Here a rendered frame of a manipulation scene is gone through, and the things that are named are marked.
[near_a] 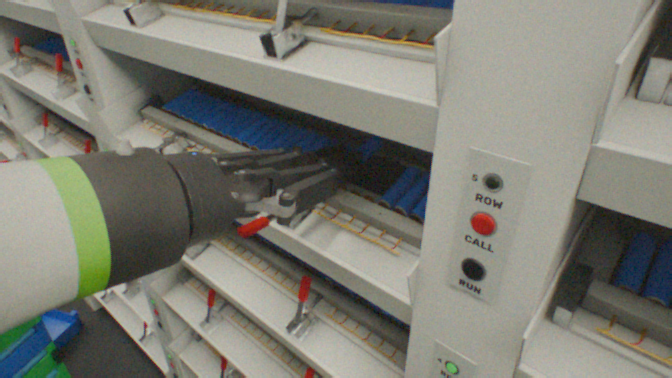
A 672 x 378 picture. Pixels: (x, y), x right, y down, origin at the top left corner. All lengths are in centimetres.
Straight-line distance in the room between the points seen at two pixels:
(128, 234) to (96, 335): 152
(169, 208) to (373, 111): 17
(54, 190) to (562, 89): 29
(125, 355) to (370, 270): 134
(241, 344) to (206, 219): 58
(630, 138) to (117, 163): 30
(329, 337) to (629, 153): 45
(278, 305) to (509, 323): 39
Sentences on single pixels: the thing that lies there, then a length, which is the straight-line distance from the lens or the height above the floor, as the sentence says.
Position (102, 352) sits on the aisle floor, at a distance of 173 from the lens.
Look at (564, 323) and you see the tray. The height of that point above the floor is 94.
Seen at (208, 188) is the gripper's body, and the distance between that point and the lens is 32.
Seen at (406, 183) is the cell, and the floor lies 97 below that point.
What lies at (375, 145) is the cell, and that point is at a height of 100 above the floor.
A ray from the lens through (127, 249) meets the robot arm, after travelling 29.
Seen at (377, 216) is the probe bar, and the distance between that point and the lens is 44.
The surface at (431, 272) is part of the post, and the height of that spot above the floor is 97.
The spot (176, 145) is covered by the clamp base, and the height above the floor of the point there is 95.
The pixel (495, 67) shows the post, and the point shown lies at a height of 115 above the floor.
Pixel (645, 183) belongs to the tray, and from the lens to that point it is 28.
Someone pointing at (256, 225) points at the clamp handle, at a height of 95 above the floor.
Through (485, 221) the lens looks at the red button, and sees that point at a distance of 31.
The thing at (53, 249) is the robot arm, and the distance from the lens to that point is 27.
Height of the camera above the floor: 121
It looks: 30 degrees down
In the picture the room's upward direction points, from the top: straight up
